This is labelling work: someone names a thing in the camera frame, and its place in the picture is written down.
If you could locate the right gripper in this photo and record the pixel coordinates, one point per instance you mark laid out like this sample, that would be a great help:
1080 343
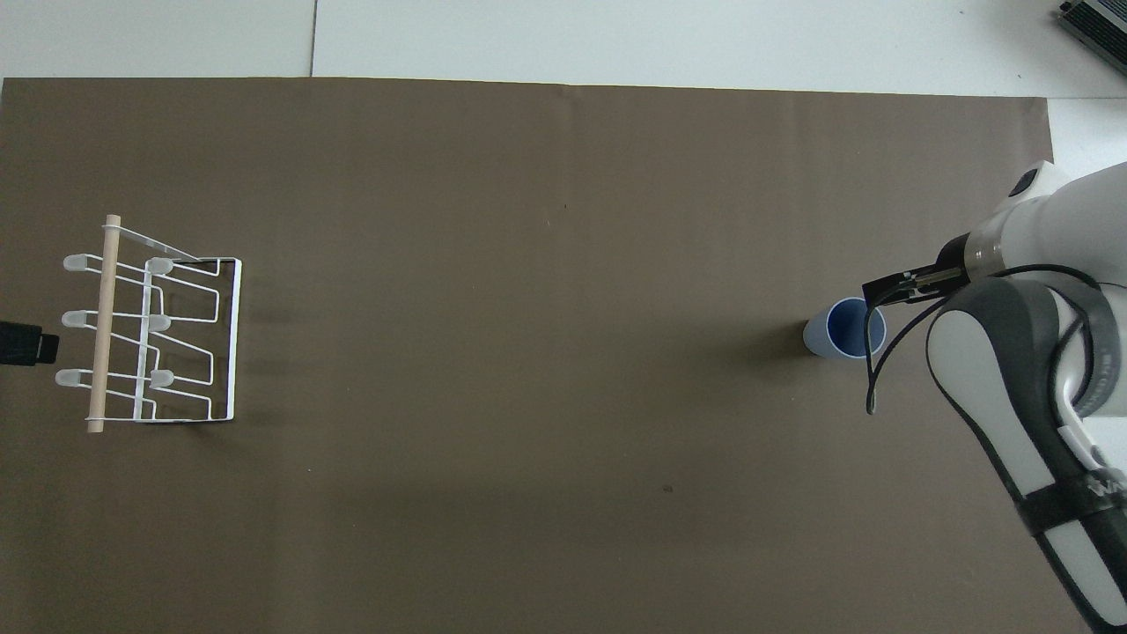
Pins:
951 257

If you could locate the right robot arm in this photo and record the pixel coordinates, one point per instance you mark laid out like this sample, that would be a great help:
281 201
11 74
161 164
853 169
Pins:
995 379

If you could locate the blue plastic cup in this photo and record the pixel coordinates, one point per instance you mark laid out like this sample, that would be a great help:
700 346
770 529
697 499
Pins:
822 336

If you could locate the grey ribbed metal device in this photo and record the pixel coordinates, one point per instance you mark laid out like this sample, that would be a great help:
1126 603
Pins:
1101 22

